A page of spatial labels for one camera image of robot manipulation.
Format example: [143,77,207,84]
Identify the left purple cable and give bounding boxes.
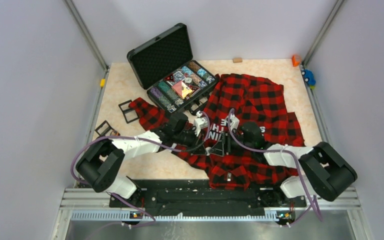
[70,110,211,229]

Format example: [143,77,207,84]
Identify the pink yellow card packet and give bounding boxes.
[171,81,194,99]

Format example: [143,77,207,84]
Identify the small wooden block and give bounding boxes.
[232,57,243,64]

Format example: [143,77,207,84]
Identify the purple cable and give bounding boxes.
[226,108,324,228]
[70,110,211,229]

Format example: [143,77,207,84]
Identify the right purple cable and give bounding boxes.
[226,108,324,228]

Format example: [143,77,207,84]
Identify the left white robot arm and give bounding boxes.
[70,111,211,207]

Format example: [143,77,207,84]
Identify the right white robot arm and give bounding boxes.
[226,120,358,206]

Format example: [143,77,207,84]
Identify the red black plaid shirt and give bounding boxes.
[128,73,306,191]

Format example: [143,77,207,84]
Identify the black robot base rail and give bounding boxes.
[103,179,307,221]

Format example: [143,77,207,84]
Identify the black square brooch box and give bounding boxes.
[118,99,140,124]

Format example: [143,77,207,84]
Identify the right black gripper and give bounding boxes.
[209,128,254,156]

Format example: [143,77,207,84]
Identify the blue toy car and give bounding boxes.
[301,69,316,89]

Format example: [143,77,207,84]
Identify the black open chip case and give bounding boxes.
[126,23,218,115]

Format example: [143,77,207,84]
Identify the yellow small clip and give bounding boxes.
[99,78,106,88]

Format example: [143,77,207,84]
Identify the orange small object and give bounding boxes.
[291,54,302,67]

